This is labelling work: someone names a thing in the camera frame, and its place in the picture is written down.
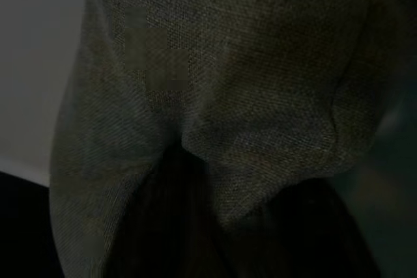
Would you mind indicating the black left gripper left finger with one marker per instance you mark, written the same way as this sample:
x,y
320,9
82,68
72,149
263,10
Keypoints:
x,y
163,219

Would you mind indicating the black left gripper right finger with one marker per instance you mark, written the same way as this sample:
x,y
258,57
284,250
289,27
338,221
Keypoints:
x,y
303,232

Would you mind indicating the grey pillow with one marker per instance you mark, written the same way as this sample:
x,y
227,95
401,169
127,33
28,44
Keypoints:
x,y
244,79

